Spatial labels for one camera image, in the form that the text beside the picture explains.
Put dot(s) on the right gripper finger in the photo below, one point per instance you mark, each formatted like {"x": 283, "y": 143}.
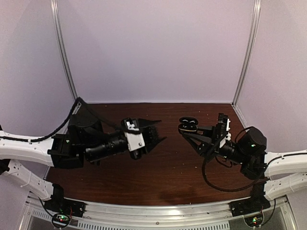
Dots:
{"x": 205, "y": 129}
{"x": 201, "y": 144}

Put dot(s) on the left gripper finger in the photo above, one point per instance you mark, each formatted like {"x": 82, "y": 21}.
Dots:
{"x": 154, "y": 143}
{"x": 148, "y": 123}

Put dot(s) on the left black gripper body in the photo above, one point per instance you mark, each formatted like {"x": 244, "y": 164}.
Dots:
{"x": 136, "y": 155}

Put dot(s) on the black charging case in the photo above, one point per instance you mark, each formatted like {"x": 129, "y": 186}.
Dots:
{"x": 188, "y": 124}

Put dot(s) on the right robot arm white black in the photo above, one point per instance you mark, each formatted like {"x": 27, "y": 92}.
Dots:
{"x": 282, "y": 173}

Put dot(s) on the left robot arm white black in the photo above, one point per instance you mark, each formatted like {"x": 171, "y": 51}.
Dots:
{"x": 89, "y": 138}

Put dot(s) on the right circuit board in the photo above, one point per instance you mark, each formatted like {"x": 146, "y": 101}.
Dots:
{"x": 254, "y": 220}

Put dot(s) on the circuit board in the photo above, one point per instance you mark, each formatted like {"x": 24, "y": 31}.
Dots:
{"x": 254, "y": 220}
{"x": 60, "y": 220}

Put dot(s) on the left circuit board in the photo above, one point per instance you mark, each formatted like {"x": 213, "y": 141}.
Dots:
{"x": 60, "y": 220}

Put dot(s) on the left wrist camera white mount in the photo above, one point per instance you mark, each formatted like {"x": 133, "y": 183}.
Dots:
{"x": 135, "y": 141}

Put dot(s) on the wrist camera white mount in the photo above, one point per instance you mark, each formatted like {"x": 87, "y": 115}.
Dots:
{"x": 135, "y": 141}
{"x": 223, "y": 126}

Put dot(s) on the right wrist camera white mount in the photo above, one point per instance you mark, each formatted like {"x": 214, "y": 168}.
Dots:
{"x": 223, "y": 126}

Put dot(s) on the front aluminium rail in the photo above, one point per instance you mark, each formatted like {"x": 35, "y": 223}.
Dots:
{"x": 210, "y": 216}

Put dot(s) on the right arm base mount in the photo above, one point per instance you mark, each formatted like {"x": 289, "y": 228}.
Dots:
{"x": 255, "y": 203}

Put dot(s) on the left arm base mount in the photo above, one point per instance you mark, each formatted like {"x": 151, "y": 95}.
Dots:
{"x": 64, "y": 203}

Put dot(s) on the right aluminium frame post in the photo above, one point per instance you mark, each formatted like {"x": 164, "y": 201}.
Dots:
{"x": 255, "y": 19}

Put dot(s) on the aluminium frame post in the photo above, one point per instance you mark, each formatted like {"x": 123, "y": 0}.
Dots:
{"x": 255, "y": 19}
{"x": 62, "y": 50}

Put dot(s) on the left aluminium frame post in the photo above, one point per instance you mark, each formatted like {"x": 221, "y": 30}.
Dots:
{"x": 62, "y": 50}

